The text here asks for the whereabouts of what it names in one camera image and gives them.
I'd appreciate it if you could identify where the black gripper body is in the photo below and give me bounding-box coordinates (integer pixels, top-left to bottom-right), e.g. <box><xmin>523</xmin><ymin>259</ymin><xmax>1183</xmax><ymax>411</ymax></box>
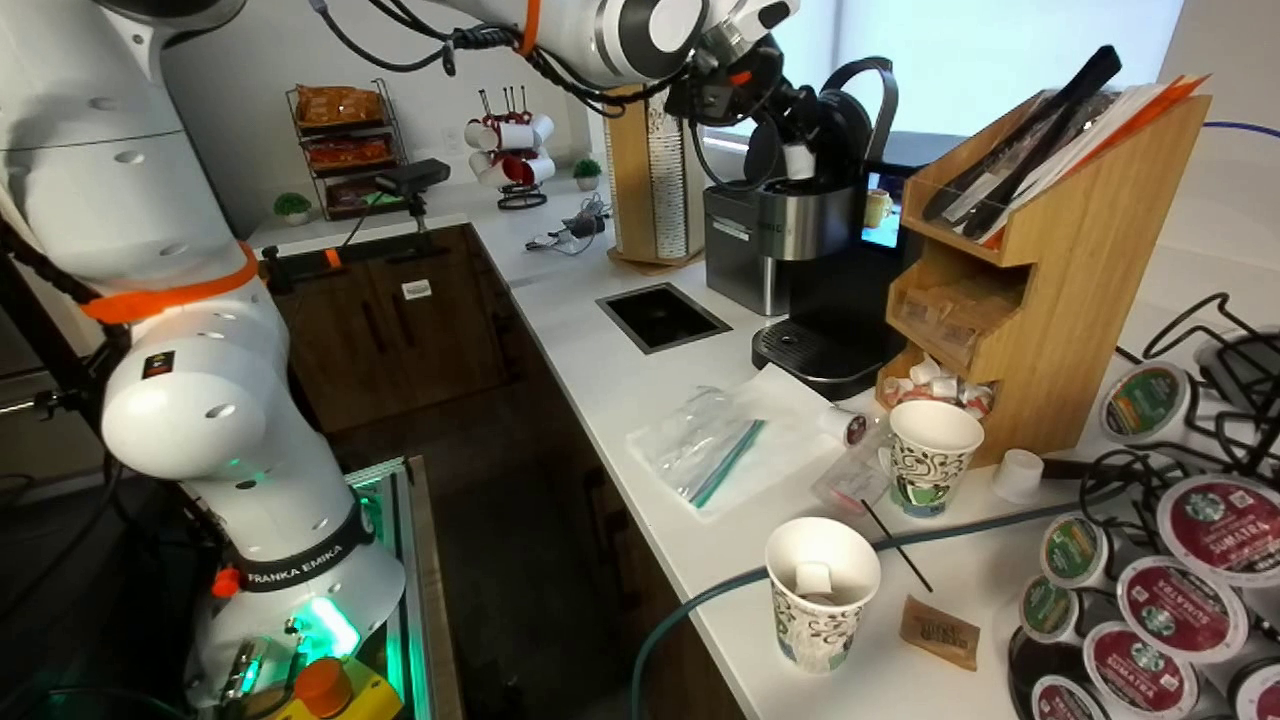
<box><xmin>663</xmin><ymin>36</ymin><xmax>792</xmax><ymax>131</ymax></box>

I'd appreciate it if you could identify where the small clutter of packets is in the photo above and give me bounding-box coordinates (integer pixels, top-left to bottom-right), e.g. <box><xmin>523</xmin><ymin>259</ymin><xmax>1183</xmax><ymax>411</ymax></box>
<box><xmin>519</xmin><ymin>195</ymin><xmax>616</xmax><ymax>259</ymax></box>

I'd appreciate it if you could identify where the robot cart with green light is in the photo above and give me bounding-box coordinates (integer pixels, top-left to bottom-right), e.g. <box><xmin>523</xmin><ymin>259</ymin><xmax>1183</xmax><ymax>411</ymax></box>
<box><xmin>335</xmin><ymin>454</ymin><xmax>469</xmax><ymax>720</ymax></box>

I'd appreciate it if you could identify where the brown sugar packet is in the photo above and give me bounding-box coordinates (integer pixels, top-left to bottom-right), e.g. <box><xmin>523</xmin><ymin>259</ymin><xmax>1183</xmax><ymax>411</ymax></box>
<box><xmin>898</xmin><ymin>591</ymin><xmax>985</xmax><ymax>676</ymax></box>

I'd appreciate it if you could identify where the patterned paper cup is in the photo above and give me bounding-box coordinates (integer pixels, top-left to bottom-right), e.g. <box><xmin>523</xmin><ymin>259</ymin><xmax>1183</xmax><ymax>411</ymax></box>
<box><xmin>885</xmin><ymin>395</ymin><xmax>988</xmax><ymax>526</ymax></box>
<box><xmin>762</xmin><ymin>514</ymin><xmax>885</xmax><ymax>676</ymax></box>

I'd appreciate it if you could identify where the orange white packet bundle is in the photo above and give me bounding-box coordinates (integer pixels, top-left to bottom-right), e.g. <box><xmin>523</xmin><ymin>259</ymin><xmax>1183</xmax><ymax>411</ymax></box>
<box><xmin>1024</xmin><ymin>72</ymin><xmax>1212</xmax><ymax>184</ymax></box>

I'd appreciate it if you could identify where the dark power cable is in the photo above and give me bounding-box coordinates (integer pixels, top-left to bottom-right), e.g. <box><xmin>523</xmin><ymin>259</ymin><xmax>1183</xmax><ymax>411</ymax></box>
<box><xmin>626</xmin><ymin>493</ymin><xmax>1088</xmax><ymax>720</ymax></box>

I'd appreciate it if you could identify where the mug tree with white mugs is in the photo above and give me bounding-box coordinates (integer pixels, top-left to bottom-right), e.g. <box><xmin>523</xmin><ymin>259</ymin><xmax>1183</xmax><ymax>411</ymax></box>
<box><xmin>460</xmin><ymin>81</ymin><xmax>559</xmax><ymax>216</ymax></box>

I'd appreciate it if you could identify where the black camera on stand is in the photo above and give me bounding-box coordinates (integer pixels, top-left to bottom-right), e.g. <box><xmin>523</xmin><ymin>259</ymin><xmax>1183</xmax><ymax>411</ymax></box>
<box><xmin>375</xmin><ymin>157</ymin><xmax>456</xmax><ymax>231</ymax></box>

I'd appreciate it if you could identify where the white single creamer cup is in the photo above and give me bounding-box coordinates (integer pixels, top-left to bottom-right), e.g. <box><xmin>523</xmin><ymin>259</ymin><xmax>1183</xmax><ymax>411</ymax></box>
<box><xmin>988</xmin><ymin>444</ymin><xmax>1050</xmax><ymax>503</ymax></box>

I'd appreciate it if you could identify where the black stir stick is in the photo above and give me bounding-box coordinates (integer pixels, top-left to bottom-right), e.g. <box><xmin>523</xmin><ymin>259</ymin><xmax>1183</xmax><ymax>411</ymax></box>
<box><xmin>856</xmin><ymin>497</ymin><xmax>939</xmax><ymax>598</ymax></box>

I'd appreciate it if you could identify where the orange emergency stop button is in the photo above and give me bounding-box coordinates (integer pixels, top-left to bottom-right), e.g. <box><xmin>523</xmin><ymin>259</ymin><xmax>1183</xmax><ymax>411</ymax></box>
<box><xmin>294</xmin><ymin>656</ymin><xmax>361</xmax><ymax>720</ymax></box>

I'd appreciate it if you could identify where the blue cable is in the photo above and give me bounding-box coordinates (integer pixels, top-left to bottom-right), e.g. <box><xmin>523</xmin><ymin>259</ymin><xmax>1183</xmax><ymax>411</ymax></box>
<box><xmin>1205</xmin><ymin>117</ymin><xmax>1280</xmax><ymax>146</ymax></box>

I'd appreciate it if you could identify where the wooden cup dispenser stand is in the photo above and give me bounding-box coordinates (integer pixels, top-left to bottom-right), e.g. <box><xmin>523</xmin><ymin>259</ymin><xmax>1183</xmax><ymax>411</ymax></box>
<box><xmin>604</xmin><ymin>85</ymin><xmax>713</xmax><ymax>269</ymax></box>

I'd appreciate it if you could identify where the red label coffee pod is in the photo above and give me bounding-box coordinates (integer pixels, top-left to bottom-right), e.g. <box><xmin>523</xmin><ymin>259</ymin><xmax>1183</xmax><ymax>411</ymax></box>
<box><xmin>1152</xmin><ymin>474</ymin><xmax>1280</xmax><ymax>591</ymax></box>
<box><xmin>1228</xmin><ymin>659</ymin><xmax>1280</xmax><ymax>720</ymax></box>
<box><xmin>1081</xmin><ymin>618</ymin><xmax>1200</xmax><ymax>720</ymax></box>
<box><xmin>1113</xmin><ymin>554</ymin><xmax>1254</xmax><ymax>669</ymax></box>
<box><xmin>1024</xmin><ymin>671</ymin><xmax>1113</xmax><ymax>720</ymax></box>

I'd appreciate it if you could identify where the clear zip bag with stirrers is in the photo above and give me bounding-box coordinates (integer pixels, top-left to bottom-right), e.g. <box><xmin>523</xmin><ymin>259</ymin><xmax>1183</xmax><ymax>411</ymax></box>
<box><xmin>626</xmin><ymin>366</ymin><xmax>860</xmax><ymax>521</ymax></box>

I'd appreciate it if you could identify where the wooden tea box rack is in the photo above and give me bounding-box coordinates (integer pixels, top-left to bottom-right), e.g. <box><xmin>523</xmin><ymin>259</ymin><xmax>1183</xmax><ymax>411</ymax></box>
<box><xmin>286</xmin><ymin>81</ymin><xmax>403</xmax><ymax>220</ymax></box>

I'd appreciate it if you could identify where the green label coffee pod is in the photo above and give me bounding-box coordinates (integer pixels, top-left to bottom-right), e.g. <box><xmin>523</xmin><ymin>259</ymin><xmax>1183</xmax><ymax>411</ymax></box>
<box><xmin>1100</xmin><ymin>366</ymin><xmax>1195</xmax><ymax>444</ymax></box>
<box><xmin>1038</xmin><ymin>507</ymin><xmax>1116</xmax><ymax>591</ymax></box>
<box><xmin>1015</xmin><ymin>572</ymin><xmax>1085</xmax><ymax>646</ymax></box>

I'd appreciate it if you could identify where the black plastic cutlery bundle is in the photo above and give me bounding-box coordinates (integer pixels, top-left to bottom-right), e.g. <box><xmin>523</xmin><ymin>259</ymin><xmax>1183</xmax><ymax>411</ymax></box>
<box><xmin>920</xmin><ymin>46</ymin><xmax>1124</xmax><ymax>249</ymax></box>

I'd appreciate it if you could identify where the wooden condiment organizer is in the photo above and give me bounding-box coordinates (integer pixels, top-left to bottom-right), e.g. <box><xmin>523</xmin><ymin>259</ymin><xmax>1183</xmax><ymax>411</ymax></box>
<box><xmin>881</xmin><ymin>76</ymin><xmax>1216</xmax><ymax>463</ymax></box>

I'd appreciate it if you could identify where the pile of creamer cups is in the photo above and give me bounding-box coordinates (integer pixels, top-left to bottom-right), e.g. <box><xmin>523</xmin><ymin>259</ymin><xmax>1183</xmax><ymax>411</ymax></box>
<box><xmin>877</xmin><ymin>358</ymin><xmax>999</xmax><ymax>426</ymax></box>

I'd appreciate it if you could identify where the dark wooden cabinet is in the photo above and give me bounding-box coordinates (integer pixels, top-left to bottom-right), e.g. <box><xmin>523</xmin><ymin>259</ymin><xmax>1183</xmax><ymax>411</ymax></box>
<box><xmin>261</xmin><ymin>220</ymin><xmax>565</xmax><ymax>435</ymax></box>

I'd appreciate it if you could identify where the black silver coffee machine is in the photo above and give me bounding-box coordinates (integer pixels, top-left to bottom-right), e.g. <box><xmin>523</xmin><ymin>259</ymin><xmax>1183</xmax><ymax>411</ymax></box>
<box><xmin>700</xmin><ymin>52</ymin><xmax>930</xmax><ymax>403</ymax></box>

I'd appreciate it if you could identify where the black wire capsule carousel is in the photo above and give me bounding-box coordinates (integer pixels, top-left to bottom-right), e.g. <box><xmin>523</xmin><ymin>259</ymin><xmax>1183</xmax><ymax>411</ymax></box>
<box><xmin>1004</xmin><ymin>290</ymin><xmax>1280</xmax><ymax>720</ymax></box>

